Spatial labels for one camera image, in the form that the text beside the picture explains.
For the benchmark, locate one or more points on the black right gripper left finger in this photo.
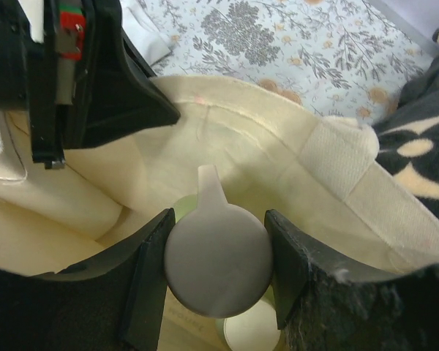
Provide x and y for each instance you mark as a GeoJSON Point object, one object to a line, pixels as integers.
{"type": "Point", "coordinates": [111, 301]}

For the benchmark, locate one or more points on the beige bottle beige cap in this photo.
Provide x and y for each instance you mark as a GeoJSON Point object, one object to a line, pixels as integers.
{"type": "Point", "coordinates": [253, 330]}

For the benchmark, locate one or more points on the white folded cloth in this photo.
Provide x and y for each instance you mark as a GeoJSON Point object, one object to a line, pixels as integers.
{"type": "Point", "coordinates": [149, 41]}

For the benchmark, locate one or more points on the black floral pillow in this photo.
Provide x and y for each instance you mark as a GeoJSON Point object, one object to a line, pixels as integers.
{"type": "Point", "coordinates": [409, 137]}

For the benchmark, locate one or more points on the beige canvas tote bag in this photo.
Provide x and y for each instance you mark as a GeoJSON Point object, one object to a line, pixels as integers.
{"type": "Point", "coordinates": [319, 173]}

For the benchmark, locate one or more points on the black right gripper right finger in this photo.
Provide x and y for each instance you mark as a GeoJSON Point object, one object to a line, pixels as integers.
{"type": "Point", "coordinates": [327, 301]}

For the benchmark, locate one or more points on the floral patterned table mat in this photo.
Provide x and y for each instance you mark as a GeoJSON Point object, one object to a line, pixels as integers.
{"type": "Point", "coordinates": [340, 58]}

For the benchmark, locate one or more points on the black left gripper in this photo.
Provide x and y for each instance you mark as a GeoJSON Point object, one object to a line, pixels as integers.
{"type": "Point", "coordinates": [87, 83]}

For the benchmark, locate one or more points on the green pump dispenser bottle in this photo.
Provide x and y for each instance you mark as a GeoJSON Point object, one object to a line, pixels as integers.
{"type": "Point", "coordinates": [218, 258]}

